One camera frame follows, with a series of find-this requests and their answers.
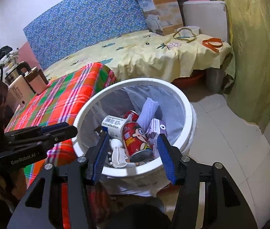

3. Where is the grey plastic bin liner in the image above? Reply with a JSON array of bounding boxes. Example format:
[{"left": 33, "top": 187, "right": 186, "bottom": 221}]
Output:
[{"left": 87, "top": 85, "right": 185, "bottom": 148}]

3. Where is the white plastic container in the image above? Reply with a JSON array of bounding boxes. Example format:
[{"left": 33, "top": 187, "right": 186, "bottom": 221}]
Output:
[{"left": 177, "top": 26, "right": 200, "bottom": 35}]

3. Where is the printed cardboard box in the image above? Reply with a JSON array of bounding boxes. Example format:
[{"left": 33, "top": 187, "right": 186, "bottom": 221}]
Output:
[{"left": 136, "top": 0, "right": 185, "bottom": 37}]

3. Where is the beige water warmer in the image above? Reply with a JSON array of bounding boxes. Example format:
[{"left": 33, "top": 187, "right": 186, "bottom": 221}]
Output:
[{"left": 7, "top": 75, "right": 36, "bottom": 106}]

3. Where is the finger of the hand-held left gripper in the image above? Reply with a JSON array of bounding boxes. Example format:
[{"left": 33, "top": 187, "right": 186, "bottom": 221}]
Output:
[
  {"left": 8, "top": 125, "right": 79, "bottom": 152},
  {"left": 5, "top": 121, "right": 70, "bottom": 144}
]

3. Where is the white round bin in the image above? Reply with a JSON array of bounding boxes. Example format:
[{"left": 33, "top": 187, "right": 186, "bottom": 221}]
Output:
[{"left": 72, "top": 77, "right": 197, "bottom": 197}]

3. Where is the orange strap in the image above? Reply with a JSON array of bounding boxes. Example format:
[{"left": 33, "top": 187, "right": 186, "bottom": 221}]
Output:
[{"left": 202, "top": 38, "right": 224, "bottom": 53}]

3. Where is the red plastic basin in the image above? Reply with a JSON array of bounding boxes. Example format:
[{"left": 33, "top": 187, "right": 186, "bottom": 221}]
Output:
[{"left": 172, "top": 72, "right": 204, "bottom": 89}]

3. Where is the white purple small box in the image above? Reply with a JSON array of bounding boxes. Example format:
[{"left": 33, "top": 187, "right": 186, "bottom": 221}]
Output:
[{"left": 146, "top": 119, "right": 167, "bottom": 136}]

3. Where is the plaid tablecloth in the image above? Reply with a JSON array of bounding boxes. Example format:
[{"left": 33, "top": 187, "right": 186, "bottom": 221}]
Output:
[{"left": 4, "top": 62, "right": 117, "bottom": 229}]

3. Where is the yellow green curtain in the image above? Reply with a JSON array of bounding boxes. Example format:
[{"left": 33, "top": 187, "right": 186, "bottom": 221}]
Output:
[{"left": 203, "top": 0, "right": 270, "bottom": 127}]

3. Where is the olive strap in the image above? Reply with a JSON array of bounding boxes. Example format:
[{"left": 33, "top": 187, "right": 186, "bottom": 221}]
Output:
[{"left": 173, "top": 27, "right": 197, "bottom": 43}]

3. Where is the white blue yogurt cup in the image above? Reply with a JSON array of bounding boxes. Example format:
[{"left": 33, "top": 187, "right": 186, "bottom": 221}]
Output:
[{"left": 101, "top": 115, "right": 132, "bottom": 139}]

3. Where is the white foam fruit net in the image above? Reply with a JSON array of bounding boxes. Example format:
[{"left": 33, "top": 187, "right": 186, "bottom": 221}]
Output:
[{"left": 138, "top": 97, "right": 160, "bottom": 134}]

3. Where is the pineapple print cloth bundle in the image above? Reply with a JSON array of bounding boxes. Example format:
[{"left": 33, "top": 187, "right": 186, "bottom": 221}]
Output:
[{"left": 0, "top": 49, "right": 20, "bottom": 77}]

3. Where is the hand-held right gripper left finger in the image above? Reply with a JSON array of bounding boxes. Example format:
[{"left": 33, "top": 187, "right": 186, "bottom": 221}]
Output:
[{"left": 6, "top": 131, "right": 110, "bottom": 229}]

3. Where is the pink mug with brown lid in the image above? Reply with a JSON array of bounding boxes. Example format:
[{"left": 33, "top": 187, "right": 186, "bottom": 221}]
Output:
[{"left": 25, "top": 67, "right": 50, "bottom": 94}]

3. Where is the yellow bed sheet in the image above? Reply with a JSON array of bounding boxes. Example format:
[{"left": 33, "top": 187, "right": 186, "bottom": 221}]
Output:
[{"left": 43, "top": 29, "right": 235, "bottom": 96}]

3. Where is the stainless steel electric kettle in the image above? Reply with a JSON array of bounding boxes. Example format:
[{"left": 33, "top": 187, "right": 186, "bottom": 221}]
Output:
[{"left": 4, "top": 61, "right": 32, "bottom": 86}]

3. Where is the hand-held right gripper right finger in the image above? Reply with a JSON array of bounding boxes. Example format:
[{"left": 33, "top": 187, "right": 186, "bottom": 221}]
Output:
[{"left": 156, "top": 134, "right": 259, "bottom": 229}]

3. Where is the blue floral headboard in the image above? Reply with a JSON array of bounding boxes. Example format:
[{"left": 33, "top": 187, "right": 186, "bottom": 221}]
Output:
[{"left": 23, "top": 0, "right": 159, "bottom": 71}]

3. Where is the grey bed leg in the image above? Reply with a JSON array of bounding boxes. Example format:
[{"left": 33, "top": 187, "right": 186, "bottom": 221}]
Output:
[{"left": 205, "top": 68, "right": 225, "bottom": 93}]

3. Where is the red cartoon drink can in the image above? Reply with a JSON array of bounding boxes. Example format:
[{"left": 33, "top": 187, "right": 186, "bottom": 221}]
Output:
[{"left": 122, "top": 122, "right": 154, "bottom": 163}]

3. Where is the dark red drink can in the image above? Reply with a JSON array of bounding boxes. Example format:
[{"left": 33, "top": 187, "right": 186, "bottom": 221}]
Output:
[{"left": 123, "top": 110, "right": 140, "bottom": 124}]

